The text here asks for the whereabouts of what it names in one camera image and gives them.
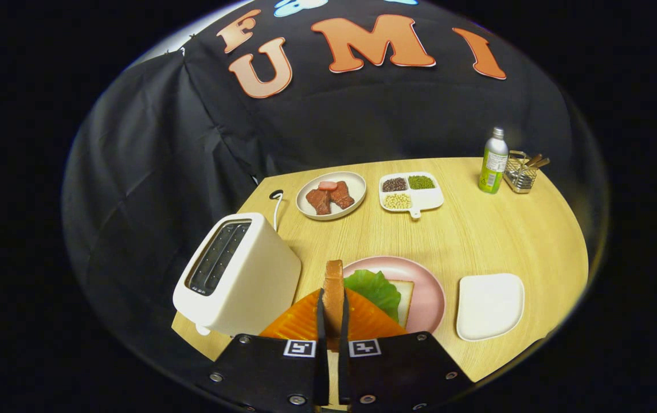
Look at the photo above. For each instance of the white square plate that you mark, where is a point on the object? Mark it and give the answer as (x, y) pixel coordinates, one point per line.
(489, 307)

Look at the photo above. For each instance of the brown toast slice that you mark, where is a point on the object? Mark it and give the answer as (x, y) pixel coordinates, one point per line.
(333, 298)

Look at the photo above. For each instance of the green and silver bottle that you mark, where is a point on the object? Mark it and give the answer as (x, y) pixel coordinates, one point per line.
(492, 166)

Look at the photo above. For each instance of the pile of green beans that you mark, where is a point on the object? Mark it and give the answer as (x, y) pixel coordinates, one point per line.
(422, 182)

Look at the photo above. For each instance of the white round plate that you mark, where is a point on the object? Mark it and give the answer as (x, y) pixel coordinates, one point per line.
(357, 183)

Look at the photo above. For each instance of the pink sausage piece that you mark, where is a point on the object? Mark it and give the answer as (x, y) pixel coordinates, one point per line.
(327, 186)

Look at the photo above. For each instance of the white toaster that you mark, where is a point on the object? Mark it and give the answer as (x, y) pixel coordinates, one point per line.
(259, 281)

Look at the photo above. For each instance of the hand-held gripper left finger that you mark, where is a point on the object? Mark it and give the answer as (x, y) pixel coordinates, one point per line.
(271, 367)

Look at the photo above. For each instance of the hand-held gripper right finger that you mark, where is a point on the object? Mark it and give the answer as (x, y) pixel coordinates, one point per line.
(403, 367)

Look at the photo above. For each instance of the green lettuce leaf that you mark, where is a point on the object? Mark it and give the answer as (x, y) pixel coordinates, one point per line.
(374, 289)

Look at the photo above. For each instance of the pile of dark red beans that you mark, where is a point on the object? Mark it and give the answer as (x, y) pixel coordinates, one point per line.
(394, 184)

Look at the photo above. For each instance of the red-brown meat piece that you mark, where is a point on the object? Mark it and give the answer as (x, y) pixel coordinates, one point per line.
(319, 202)
(342, 195)

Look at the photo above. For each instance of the pile of pale soybeans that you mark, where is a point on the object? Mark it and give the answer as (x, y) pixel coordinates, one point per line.
(397, 201)

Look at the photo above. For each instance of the pink round plate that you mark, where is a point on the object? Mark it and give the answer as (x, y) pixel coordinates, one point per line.
(429, 292)

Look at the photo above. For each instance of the white bread slice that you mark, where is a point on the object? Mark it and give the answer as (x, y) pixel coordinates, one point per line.
(406, 304)

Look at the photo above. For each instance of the white divided dish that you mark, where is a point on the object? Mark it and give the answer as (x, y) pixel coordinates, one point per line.
(429, 199)

